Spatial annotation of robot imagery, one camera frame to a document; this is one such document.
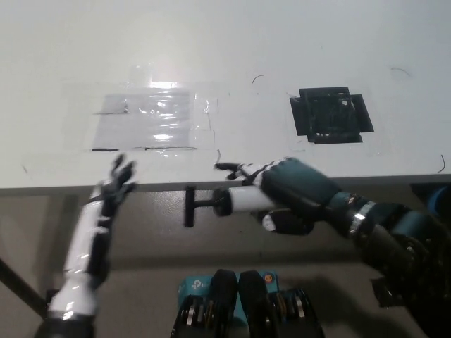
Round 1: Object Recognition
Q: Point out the white air pump black handle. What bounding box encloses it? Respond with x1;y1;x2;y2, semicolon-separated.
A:
184;185;280;228

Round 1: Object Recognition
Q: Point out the blue round object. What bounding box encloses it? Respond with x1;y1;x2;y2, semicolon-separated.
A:
426;187;451;216

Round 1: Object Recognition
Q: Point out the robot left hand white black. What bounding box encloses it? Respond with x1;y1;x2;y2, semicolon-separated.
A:
47;153;139;320

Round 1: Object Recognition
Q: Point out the black tape square patch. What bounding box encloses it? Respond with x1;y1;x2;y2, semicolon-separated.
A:
289;84;375;145

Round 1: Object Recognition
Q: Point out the clear taped plastic sheet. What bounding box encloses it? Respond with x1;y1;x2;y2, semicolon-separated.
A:
84;62;219;154

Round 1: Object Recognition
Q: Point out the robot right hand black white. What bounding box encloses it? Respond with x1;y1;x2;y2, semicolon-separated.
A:
214;156;354;237

